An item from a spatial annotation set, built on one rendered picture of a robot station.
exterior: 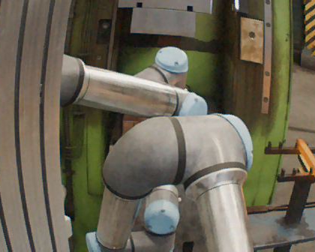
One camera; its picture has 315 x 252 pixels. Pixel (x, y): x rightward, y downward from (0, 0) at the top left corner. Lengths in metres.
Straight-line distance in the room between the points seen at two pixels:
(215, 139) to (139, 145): 0.13
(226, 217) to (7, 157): 0.53
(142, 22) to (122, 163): 0.83
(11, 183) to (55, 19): 0.16
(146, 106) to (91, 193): 1.00
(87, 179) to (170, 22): 0.70
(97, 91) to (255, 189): 1.16
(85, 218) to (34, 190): 1.63
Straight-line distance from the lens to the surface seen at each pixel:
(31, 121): 0.50
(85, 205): 2.13
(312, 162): 1.67
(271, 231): 1.77
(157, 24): 1.72
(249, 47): 1.88
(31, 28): 0.47
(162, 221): 1.24
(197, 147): 0.95
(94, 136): 2.00
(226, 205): 0.93
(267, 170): 2.08
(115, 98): 1.08
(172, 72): 1.35
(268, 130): 2.01
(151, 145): 0.94
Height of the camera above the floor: 1.63
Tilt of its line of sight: 21 degrees down
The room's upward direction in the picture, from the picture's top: 4 degrees clockwise
